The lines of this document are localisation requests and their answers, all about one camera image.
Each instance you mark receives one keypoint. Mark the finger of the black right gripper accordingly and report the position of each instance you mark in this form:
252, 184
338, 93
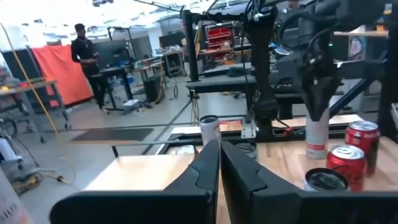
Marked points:
311, 93
326, 93

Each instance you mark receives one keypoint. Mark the white Celsius Arctic can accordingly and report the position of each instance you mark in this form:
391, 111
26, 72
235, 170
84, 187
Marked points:
325, 182

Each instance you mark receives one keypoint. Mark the black standing desk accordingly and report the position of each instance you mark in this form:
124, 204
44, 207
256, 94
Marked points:
115, 71

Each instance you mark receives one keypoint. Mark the orange cloth panel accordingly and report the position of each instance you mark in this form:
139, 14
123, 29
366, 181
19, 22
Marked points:
62, 74

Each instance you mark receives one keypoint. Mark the yellow and black floor tool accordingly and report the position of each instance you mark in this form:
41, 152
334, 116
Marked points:
26, 183

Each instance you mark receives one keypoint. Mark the black upright post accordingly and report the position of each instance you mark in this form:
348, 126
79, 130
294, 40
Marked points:
189, 43

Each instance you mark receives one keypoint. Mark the red Coca-Cola can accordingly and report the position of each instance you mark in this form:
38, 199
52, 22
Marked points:
345, 168
362, 146

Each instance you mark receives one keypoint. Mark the black trash bin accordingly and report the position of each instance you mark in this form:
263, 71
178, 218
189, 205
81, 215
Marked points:
154, 88

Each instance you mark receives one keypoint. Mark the black work table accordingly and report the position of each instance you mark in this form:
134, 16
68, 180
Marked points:
224, 84

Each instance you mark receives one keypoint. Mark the white Celsius peach can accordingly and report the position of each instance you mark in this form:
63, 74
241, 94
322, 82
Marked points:
317, 140
210, 130

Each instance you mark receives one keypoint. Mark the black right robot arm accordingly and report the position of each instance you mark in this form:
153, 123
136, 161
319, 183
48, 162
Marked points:
261, 68

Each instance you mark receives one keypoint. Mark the dark monitor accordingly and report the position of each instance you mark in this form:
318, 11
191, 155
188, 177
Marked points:
112, 51

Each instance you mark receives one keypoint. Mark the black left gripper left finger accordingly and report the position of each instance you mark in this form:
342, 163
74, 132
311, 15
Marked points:
192, 186

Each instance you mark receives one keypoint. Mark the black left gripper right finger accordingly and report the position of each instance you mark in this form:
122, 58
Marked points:
248, 186

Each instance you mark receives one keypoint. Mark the dark desk support beam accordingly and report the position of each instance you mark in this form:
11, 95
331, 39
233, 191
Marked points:
351, 93

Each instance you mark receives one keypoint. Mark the grey wheeled cart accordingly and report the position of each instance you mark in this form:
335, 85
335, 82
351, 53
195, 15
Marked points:
31, 93

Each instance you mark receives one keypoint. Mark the person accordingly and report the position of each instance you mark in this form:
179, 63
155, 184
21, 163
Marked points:
84, 56

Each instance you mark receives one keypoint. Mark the white metal bracket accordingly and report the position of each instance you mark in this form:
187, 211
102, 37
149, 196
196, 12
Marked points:
248, 129

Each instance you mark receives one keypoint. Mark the black metal rig frame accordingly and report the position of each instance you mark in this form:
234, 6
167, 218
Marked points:
186, 139

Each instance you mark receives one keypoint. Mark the wooden shelf with black frame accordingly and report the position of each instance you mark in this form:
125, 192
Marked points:
140, 171

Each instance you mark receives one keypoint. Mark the grey workstation desk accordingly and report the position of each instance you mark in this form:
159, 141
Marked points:
360, 69

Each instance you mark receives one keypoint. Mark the red parts bin rack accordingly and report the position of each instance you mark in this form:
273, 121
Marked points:
219, 35

